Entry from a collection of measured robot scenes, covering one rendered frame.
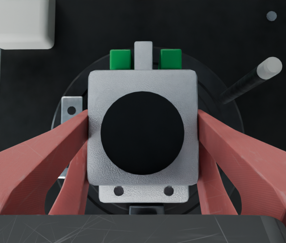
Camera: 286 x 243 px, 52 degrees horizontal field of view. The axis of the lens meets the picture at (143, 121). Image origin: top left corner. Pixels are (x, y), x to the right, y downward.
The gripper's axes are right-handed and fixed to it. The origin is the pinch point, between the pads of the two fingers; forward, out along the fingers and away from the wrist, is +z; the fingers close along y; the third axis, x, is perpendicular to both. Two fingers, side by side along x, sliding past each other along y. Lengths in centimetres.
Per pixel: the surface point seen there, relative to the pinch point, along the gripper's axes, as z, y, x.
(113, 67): 5.1, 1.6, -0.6
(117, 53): 5.6, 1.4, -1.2
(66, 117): 6.2, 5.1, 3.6
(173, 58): 5.4, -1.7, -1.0
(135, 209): 2.6, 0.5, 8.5
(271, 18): 13.9, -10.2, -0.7
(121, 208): 3.3, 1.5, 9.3
